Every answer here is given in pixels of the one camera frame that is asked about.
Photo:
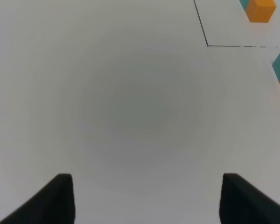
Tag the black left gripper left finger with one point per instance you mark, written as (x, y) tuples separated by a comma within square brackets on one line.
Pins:
[(53, 204)]

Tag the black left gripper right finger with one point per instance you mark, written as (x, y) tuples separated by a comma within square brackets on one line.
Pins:
[(242, 203)]

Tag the orange template block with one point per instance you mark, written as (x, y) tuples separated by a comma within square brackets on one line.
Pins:
[(260, 11)]

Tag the teal template block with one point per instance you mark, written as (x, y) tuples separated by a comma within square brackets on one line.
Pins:
[(244, 4)]

